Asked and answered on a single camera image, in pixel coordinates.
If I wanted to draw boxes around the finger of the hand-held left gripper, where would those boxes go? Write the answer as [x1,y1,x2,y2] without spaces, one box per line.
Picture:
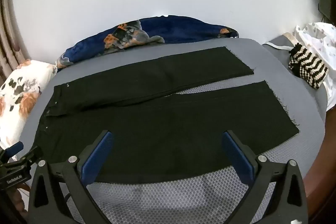
[0,142,24,162]
[16,146,44,168]

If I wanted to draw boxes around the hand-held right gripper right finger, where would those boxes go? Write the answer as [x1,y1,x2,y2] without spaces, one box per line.
[221,130,309,224]

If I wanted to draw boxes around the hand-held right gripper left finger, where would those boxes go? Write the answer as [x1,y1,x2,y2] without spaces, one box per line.
[28,130,116,224]

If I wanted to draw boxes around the black pants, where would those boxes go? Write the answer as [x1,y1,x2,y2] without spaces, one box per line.
[37,46,300,184]

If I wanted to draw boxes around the person's left hand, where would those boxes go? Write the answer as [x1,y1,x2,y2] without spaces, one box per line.
[10,187,30,213]

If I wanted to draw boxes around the white floral pillow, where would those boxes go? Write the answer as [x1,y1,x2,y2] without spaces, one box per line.
[0,59,58,153]

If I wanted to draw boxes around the dark brown object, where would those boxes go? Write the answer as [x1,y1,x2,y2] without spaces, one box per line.
[304,105,336,224]

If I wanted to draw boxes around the grey honeycomb mat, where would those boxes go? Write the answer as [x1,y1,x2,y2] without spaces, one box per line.
[20,38,326,224]

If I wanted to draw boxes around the beige patterned curtain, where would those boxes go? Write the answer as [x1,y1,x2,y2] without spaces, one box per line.
[0,0,29,88]

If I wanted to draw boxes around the black and cream striped knit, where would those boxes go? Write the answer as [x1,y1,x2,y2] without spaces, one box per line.
[288,43,329,90]

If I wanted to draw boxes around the grey bed sheet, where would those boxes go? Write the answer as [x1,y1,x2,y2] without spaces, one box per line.
[262,34,298,52]

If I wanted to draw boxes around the blue floral blanket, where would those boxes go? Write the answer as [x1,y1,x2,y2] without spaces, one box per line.
[56,15,240,72]

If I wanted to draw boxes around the dark wall fixture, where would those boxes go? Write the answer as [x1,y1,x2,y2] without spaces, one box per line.
[318,0,336,18]

